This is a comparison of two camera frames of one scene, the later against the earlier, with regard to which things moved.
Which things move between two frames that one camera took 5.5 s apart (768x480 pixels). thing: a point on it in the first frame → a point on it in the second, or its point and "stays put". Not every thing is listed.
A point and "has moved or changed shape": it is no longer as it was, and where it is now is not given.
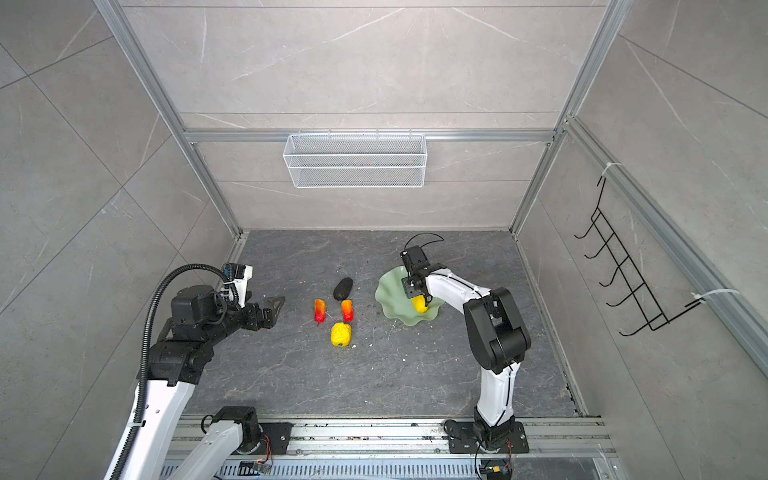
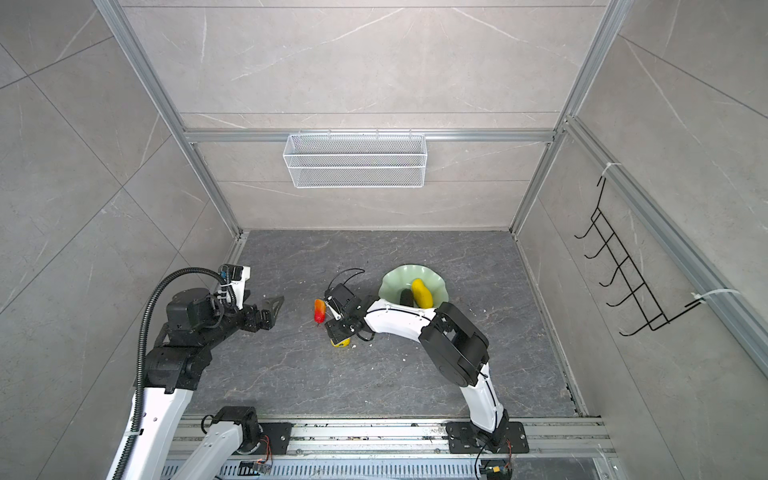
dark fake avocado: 343,288 has moved or changed shape
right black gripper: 410,291 → 334,332
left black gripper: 253,322 stays put
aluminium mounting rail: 416,438 stays put
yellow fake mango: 419,303 stays put
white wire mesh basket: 356,160 stays put
